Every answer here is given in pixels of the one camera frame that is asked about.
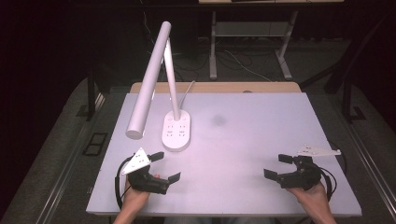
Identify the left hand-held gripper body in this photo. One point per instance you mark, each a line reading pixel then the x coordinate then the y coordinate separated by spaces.
pixel 146 182

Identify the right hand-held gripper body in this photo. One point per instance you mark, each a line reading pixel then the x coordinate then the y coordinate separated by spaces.
pixel 303 177

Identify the person's left hand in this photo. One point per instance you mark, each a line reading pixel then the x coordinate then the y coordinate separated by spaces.
pixel 135 199

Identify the person's right hand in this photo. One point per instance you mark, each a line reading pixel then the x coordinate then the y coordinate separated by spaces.
pixel 316 199

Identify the white desk lamp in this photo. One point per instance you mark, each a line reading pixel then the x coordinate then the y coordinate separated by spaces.
pixel 146 93

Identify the black metal stand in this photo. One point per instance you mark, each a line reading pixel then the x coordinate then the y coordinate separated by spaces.
pixel 91 93
pixel 347 93

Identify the black floor frame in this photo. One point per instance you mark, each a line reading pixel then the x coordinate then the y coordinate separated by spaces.
pixel 95 143

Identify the grey metal table frame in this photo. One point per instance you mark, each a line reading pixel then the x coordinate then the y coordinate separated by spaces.
pixel 213 62

